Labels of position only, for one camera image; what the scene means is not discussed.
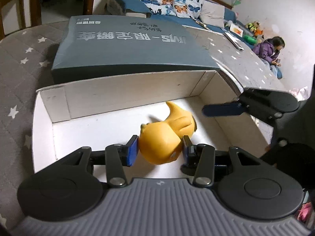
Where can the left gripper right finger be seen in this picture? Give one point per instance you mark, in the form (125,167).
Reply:
(243,183)

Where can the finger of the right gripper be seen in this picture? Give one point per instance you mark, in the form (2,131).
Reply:
(223,110)

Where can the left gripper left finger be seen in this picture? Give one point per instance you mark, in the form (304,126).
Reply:
(76,184)

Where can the yellow rubber duck toy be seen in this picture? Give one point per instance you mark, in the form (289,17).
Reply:
(161,142)

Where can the child in purple jacket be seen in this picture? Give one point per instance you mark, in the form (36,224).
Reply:
(268,52)

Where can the remote control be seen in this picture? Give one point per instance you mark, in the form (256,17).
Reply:
(234,41)

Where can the stuffed toy pile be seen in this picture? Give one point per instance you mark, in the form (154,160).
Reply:
(253,34)

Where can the white cardboard box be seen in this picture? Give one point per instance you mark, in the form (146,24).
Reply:
(99,112)

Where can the picture book on sofa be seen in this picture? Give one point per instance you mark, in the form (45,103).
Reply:
(236,29)

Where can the beige cushion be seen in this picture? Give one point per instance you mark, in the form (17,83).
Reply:
(212,14)

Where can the blue sofa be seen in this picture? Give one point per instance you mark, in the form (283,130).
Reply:
(136,8)

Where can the grey star-pattern table mat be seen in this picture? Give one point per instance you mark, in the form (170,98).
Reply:
(26,59)

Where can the grey-blue box lid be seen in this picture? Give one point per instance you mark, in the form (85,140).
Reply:
(100,45)

